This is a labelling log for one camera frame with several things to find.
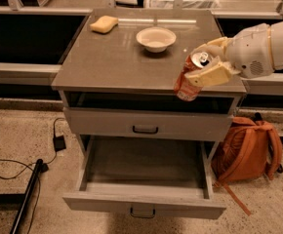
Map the grey drawer cabinet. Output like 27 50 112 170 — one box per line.
51 8 248 220

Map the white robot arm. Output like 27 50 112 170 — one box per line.
184 21 283 87

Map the orange soda can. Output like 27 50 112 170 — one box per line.
174 54 203 101

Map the black power adapter with cable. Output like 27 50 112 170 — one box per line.
0 117 67 180

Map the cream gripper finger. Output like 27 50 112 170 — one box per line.
192 37 230 60
195 57 239 87

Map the yellow sponge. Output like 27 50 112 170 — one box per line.
90 16 118 34

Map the black metal stand leg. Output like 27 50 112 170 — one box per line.
9 159 46 234

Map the closed upper grey drawer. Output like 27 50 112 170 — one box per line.
63 107 232 141

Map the white bowl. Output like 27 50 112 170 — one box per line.
136 27 177 53

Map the orange backpack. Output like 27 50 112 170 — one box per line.
211 113 283 215

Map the open lower grey drawer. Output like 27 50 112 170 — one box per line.
63 136 225 219

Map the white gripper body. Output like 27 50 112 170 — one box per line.
225 23 274 79

